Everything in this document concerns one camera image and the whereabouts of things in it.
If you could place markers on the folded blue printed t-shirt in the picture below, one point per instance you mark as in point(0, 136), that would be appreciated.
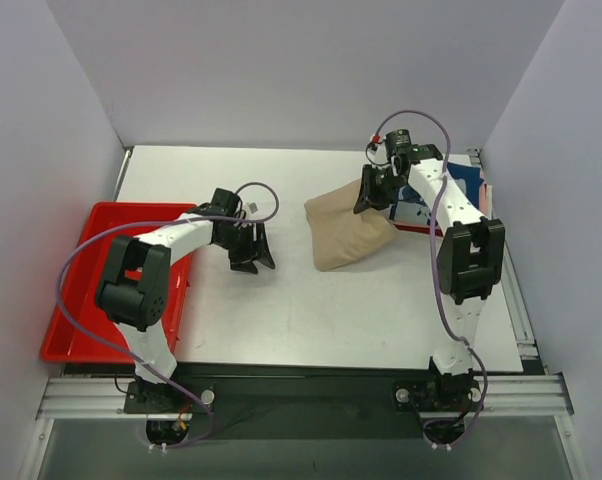
point(410, 207)

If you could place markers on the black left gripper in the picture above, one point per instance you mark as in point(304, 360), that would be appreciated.
point(246, 246)

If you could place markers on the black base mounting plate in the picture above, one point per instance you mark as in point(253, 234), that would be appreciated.
point(299, 422)

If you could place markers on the aluminium frame rail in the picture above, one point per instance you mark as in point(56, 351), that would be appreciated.
point(104, 398)

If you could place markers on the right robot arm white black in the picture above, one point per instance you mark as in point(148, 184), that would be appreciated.
point(466, 247)

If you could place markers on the beige t-shirt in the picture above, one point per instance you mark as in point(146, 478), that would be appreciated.
point(340, 237)

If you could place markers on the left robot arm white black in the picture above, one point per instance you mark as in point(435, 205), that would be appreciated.
point(133, 288)

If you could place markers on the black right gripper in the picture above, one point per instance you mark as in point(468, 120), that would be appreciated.
point(376, 185)

